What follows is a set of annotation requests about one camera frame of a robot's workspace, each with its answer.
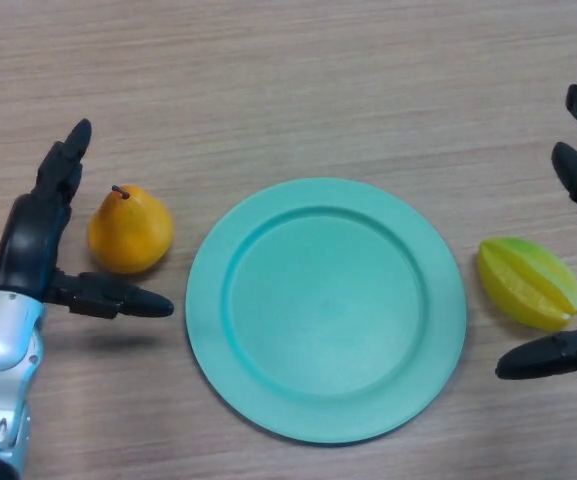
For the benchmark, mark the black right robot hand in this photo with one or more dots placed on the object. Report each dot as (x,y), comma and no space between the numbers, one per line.
(543,362)

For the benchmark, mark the yellow orange pear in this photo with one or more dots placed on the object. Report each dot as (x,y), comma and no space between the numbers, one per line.
(130,235)

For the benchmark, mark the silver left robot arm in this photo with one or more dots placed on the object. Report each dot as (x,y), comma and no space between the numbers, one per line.
(3,330)

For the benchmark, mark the round teal plate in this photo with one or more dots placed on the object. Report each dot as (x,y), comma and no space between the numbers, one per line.
(325,310)

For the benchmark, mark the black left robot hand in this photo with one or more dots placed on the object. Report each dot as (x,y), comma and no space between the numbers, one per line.
(28,245)

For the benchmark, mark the yellow green starfruit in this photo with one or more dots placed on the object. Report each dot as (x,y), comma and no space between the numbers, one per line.
(523,280)

